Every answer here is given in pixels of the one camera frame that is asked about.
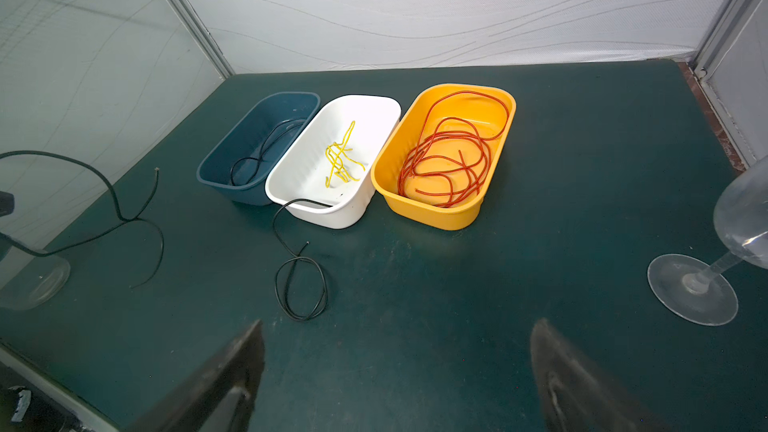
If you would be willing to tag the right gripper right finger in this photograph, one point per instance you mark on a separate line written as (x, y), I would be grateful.
(575, 394)

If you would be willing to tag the green round lid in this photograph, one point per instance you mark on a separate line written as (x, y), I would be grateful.
(29, 276)

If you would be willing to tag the white plastic bin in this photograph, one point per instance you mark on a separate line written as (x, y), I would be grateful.
(324, 177)

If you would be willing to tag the blue plastic bin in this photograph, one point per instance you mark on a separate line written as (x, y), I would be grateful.
(237, 167)

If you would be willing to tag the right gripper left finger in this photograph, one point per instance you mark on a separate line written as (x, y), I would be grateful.
(219, 396)

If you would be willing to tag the yellow plastic bin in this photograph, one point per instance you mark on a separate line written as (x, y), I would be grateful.
(437, 166)

